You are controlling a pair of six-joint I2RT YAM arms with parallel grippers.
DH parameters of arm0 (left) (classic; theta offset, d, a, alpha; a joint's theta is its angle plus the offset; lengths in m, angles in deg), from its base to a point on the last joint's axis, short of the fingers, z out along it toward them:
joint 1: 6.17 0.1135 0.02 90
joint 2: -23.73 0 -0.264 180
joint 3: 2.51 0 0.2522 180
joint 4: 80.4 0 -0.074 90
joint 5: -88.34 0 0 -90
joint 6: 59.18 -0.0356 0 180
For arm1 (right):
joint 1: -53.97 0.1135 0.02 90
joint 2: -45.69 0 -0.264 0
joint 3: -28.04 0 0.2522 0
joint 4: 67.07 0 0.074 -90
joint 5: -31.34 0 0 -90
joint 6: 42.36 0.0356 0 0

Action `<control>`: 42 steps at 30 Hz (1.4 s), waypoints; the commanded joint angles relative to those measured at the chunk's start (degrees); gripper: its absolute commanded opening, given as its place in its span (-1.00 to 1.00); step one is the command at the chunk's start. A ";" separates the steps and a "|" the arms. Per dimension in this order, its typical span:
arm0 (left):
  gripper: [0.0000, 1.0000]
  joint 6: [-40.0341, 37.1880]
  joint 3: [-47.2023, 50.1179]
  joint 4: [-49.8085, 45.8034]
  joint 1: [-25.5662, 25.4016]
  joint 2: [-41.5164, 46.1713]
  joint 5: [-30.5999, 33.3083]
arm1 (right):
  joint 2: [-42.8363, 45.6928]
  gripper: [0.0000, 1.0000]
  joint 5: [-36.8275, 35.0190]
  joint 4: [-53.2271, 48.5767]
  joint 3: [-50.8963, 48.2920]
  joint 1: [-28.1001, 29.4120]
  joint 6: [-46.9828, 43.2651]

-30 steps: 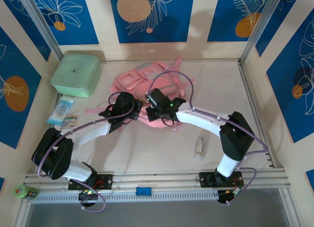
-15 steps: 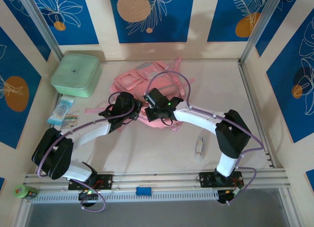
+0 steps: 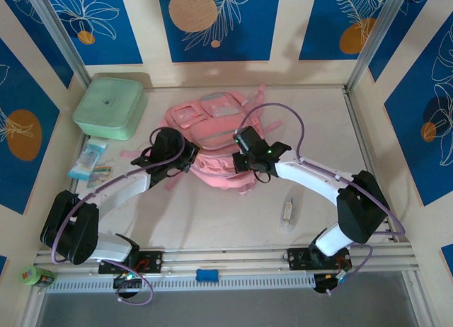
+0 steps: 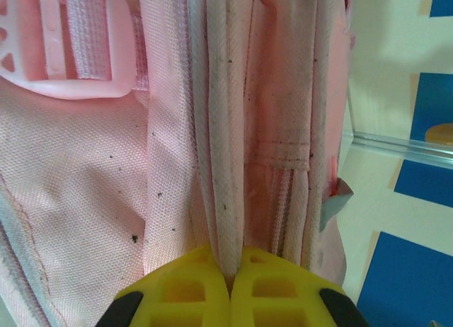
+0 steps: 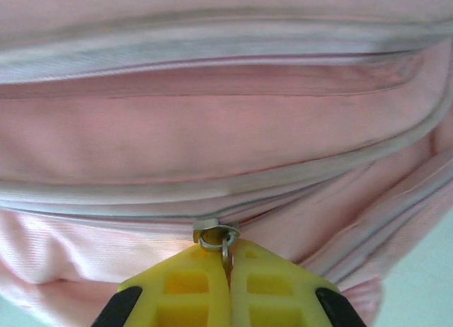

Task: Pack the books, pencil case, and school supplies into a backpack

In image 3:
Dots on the blue white tissue packet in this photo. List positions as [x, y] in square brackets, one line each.
[86, 160]

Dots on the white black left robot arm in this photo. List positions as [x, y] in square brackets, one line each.
[81, 228]

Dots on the small blue block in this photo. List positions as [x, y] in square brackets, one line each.
[207, 275]

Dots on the mint green square case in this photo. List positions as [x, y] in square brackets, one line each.
[108, 107]

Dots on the aluminium mounting rail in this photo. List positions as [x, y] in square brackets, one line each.
[226, 256]

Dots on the pink backpack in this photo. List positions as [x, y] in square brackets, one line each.
[216, 129]

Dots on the small colourful supplies packet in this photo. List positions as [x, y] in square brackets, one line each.
[101, 176]

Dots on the green tape roll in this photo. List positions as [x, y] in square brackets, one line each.
[29, 274]

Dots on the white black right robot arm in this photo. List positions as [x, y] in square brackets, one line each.
[350, 206]

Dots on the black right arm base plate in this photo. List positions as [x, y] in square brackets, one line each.
[299, 258]

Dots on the black electronics module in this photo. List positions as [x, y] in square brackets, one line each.
[126, 281]
[331, 281]

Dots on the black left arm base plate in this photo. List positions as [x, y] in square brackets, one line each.
[152, 261]

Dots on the aluminium frame post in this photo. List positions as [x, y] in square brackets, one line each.
[58, 37]
[377, 37]

